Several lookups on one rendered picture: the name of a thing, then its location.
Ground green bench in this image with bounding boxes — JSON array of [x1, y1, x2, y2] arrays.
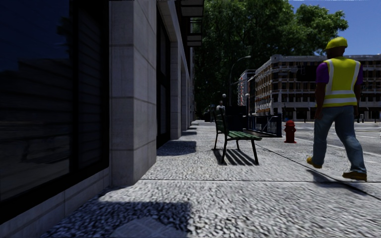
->
[[212, 108, 263, 166]]

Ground grey street lamp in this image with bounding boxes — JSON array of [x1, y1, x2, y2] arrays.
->
[[228, 55, 252, 107]]

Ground red brick building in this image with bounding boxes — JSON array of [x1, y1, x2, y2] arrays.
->
[[237, 69, 256, 107]]

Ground pale stone building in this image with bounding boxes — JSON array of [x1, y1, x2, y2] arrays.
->
[[0, 0, 205, 238]]

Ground dark stairway railing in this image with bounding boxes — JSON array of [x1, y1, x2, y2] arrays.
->
[[221, 93, 283, 138]]

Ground red fire hydrant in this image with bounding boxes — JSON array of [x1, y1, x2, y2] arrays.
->
[[284, 119, 297, 144]]

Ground tan and white building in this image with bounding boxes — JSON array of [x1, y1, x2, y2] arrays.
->
[[254, 54, 381, 122]]

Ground trees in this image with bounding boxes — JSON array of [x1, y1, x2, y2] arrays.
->
[[192, 0, 349, 122]]

